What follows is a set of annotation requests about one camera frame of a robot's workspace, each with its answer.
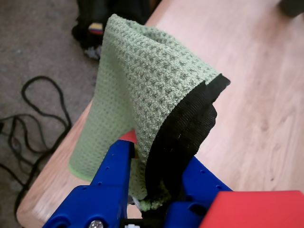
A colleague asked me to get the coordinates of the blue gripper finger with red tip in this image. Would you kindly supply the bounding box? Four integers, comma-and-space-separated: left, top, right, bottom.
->
163, 155, 232, 228
44, 129, 140, 228

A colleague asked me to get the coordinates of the green cloth with black trim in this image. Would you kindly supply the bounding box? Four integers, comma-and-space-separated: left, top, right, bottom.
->
68, 13, 231, 212

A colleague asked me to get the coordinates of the black backpack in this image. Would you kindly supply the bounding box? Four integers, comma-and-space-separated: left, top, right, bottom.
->
71, 0, 152, 60

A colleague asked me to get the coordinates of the red wrist camera mount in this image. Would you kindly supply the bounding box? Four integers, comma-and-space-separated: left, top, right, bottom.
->
199, 190, 304, 228

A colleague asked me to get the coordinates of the black floor cable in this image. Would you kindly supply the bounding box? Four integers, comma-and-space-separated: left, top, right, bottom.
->
0, 76, 72, 217

